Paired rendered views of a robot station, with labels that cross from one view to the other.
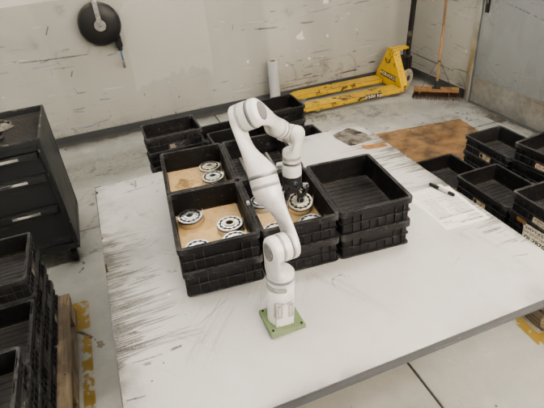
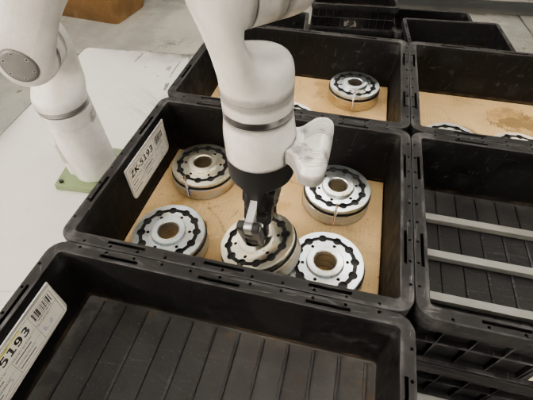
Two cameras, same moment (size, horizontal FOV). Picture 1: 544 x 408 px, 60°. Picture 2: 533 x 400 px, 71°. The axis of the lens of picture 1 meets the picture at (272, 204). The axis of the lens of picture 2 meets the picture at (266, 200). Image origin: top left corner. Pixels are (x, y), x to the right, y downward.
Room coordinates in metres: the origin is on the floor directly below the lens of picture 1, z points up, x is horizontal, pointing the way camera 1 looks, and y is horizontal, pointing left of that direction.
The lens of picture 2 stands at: (1.74, -0.36, 1.28)
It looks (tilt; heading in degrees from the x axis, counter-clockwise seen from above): 48 degrees down; 116
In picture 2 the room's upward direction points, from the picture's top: straight up
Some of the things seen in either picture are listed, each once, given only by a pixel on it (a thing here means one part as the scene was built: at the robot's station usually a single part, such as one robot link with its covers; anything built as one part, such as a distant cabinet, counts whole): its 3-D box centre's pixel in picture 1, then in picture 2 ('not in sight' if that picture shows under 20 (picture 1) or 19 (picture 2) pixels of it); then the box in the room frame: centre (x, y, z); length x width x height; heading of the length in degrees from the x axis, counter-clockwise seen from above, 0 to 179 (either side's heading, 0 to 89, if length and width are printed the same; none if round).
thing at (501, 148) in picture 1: (499, 163); not in sight; (2.70, -1.53, 0.31); 0.40 x 0.30 x 0.34; 18
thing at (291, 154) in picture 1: (293, 144); (243, 33); (1.59, -0.10, 1.14); 0.09 x 0.07 x 0.15; 57
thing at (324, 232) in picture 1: (286, 209); (257, 207); (1.57, -0.05, 0.87); 0.40 x 0.30 x 0.11; 13
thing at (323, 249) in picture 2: not in sight; (324, 261); (1.69, -0.10, 0.86); 0.05 x 0.05 x 0.01
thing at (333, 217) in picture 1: (285, 198); (256, 182); (1.57, -0.05, 0.92); 0.40 x 0.30 x 0.02; 13
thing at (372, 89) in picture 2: (189, 216); (354, 85); (1.60, 0.34, 0.86); 0.10 x 0.10 x 0.01
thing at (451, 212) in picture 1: (446, 205); not in sight; (1.73, -0.78, 0.70); 0.33 x 0.23 x 0.01; 18
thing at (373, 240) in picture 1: (354, 214); not in sight; (1.64, -0.35, 0.76); 0.40 x 0.30 x 0.12; 13
